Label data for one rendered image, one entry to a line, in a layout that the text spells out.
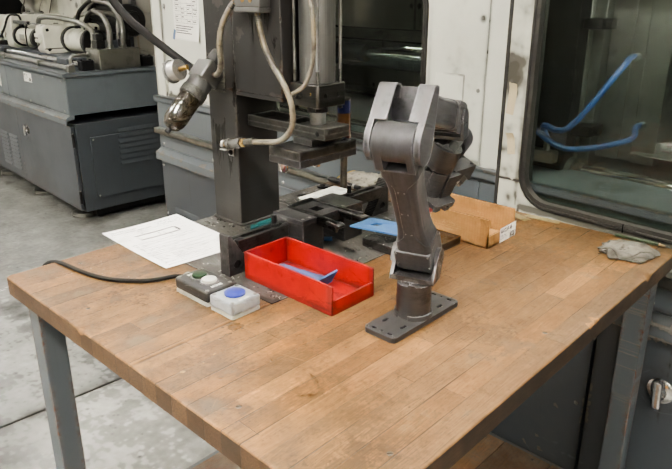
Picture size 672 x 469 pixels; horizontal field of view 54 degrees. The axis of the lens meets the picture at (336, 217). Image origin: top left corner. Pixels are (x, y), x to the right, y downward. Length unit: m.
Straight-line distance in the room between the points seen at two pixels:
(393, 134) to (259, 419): 0.45
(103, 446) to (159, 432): 0.19
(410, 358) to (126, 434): 1.57
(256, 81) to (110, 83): 3.05
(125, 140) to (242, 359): 3.59
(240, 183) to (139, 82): 3.03
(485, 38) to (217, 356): 1.21
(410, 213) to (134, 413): 1.74
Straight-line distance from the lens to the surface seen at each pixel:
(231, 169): 1.66
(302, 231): 1.45
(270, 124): 1.55
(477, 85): 1.95
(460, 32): 1.98
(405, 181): 1.01
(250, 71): 1.54
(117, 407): 2.65
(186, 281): 1.31
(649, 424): 1.95
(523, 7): 1.81
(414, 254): 1.14
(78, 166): 4.52
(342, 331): 1.17
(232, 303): 1.21
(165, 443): 2.43
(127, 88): 4.58
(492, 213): 1.66
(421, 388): 1.03
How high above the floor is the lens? 1.47
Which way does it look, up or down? 19 degrees down
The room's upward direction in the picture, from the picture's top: straight up
